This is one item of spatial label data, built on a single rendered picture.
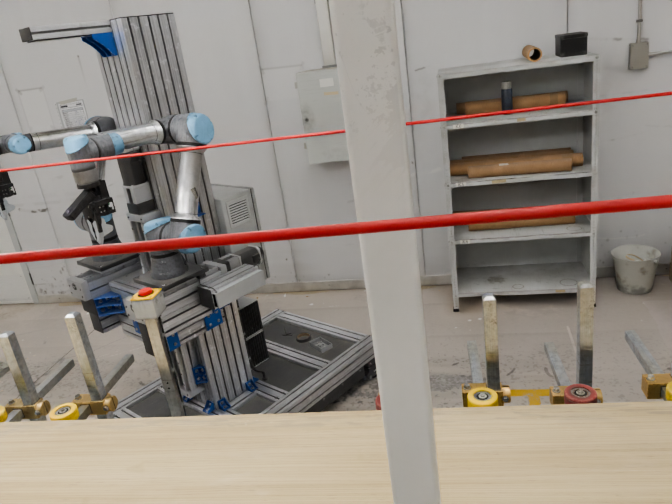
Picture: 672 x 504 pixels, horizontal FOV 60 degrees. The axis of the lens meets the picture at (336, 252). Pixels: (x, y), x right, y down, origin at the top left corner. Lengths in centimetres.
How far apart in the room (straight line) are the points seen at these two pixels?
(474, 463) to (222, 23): 350
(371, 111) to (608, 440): 120
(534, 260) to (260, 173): 208
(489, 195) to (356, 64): 375
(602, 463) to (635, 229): 311
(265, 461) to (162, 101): 159
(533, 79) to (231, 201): 221
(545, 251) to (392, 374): 384
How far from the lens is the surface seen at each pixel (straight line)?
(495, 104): 389
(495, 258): 438
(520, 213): 38
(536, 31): 409
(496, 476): 144
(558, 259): 443
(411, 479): 67
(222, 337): 293
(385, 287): 54
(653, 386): 186
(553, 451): 151
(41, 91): 507
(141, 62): 256
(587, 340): 175
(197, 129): 231
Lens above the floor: 187
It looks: 20 degrees down
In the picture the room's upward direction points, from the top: 8 degrees counter-clockwise
